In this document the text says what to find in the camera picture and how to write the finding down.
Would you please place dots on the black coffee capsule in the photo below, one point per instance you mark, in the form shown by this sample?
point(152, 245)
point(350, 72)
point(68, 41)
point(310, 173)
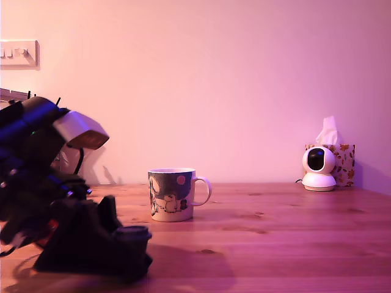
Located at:
point(134, 233)

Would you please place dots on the cartoon print ceramic mug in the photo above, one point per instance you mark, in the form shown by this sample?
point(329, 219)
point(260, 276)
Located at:
point(171, 198)

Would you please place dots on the pale plastic bag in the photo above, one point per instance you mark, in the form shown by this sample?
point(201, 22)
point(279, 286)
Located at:
point(62, 163)

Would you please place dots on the white tissue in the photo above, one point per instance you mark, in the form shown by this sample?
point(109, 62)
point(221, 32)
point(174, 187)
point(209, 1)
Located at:
point(328, 131)

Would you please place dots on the leaf print tissue box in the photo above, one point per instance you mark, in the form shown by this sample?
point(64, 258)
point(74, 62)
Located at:
point(346, 164)

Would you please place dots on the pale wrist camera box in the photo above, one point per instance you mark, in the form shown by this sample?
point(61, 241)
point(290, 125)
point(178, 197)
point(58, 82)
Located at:
point(79, 128)

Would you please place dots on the grey metal rack rail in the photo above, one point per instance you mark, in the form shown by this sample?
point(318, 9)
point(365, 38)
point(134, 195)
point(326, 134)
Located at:
point(9, 93)

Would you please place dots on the white wall switch plate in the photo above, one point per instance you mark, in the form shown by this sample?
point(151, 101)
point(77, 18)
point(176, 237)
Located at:
point(18, 62)

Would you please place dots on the small white round camera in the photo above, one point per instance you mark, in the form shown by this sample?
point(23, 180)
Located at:
point(319, 181)

